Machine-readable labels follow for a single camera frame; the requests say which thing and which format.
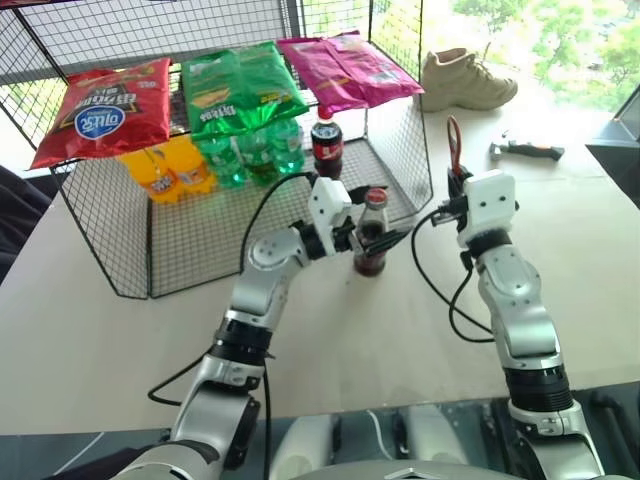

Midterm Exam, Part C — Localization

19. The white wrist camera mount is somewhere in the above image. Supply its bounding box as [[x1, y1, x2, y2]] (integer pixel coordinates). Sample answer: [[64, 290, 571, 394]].
[[457, 169, 517, 247], [307, 176, 354, 255]]

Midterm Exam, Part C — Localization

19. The black left shoulder cable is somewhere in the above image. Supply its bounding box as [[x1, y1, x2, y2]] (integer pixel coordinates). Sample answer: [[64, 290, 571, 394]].
[[147, 349, 277, 480]]

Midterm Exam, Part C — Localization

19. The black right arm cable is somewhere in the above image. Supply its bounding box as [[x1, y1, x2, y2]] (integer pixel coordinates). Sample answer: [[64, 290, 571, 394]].
[[411, 198, 497, 344]]

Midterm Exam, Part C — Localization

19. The black wire mesh rack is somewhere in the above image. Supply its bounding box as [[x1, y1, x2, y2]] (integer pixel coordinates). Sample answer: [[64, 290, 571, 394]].
[[0, 0, 434, 300]]

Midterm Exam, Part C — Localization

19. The orange soda plastic bottle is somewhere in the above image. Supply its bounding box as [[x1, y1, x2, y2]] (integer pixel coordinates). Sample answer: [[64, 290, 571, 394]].
[[160, 135, 219, 197], [119, 143, 184, 205]]

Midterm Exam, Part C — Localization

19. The green chips bag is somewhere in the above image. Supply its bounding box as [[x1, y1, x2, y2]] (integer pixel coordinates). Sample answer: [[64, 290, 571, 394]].
[[180, 40, 311, 143]]

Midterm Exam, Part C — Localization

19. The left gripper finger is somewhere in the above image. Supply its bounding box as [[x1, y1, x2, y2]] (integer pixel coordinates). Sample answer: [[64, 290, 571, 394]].
[[349, 185, 389, 207], [359, 226, 415, 259]]

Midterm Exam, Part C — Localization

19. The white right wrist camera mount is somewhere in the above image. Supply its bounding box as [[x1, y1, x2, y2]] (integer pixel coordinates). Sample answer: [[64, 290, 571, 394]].
[[457, 169, 517, 247]]

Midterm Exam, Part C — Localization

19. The red chips bag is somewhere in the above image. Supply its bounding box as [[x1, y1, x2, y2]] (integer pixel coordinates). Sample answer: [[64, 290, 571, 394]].
[[29, 56, 173, 171]]

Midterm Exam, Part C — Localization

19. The plastic cola bottle red cap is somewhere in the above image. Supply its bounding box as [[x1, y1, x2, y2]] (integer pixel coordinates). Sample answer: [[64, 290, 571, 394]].
[[310, 106, 347, 181]]

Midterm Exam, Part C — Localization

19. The beige shoe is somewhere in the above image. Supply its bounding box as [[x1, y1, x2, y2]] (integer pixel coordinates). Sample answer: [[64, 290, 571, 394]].
[[419, 47, 520, 114]]

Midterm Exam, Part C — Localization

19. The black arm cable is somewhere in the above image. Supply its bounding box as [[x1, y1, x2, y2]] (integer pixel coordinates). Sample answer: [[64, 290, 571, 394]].
[[238, 171, 321, 274], [411, 198, 497, 344]]

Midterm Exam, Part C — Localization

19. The pink chips bag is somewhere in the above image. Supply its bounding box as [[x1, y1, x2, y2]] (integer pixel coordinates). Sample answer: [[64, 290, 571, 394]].
[[275, 30, 426, 117]]

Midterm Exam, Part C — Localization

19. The white robot left leg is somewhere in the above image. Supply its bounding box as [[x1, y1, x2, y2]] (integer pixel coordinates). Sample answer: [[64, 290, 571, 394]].
[[271, 413, 336, 480]]

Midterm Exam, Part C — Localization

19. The black orange handled hammer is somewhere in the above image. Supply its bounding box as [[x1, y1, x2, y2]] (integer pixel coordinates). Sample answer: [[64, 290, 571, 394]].
[[489, 140, 566, 162]]

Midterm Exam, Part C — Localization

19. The green soda plastic bottle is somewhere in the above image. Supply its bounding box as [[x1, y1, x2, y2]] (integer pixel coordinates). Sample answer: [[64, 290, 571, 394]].
[[269, 117, 307, 174], [234, 127, 281, 188], [194, 133, 249, 191]]

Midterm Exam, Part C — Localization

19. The white robot leg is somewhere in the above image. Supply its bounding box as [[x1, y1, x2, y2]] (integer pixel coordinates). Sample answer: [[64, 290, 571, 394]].
[[398, 403, 470, 467], [271, 413, 336, 480]]

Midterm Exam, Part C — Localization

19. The grey robot torso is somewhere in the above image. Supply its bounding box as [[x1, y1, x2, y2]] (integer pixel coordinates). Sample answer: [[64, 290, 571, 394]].
[[294, 463, 532, 480]]

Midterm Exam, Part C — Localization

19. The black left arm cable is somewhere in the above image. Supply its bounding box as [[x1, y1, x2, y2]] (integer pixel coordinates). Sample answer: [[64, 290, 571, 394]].
[[238, 171, 321, 274]]

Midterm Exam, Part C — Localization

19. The white robot right leg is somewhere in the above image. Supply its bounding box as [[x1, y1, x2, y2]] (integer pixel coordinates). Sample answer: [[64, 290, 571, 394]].
[[398, 403, 470, 467]]

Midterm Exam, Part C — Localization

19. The black flat panel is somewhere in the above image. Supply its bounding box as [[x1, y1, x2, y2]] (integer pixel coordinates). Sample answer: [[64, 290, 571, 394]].
[[584, 89, 640, 212]]

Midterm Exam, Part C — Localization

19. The glass cola bottle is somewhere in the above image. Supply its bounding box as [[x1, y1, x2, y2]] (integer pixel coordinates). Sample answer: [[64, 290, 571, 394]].
[[352, 186, 391, 278]]

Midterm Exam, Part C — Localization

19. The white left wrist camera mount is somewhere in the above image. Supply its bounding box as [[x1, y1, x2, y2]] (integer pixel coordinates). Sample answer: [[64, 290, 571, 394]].
[[307, 176, 354, 255]]

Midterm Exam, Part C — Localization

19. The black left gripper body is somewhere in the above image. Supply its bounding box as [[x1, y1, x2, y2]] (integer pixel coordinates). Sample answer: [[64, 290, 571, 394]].
[[331, 218, 365, 255]]

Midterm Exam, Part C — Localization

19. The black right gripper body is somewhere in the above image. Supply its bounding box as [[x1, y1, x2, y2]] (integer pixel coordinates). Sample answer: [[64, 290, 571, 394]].
[[447, 180, 471, 225]]

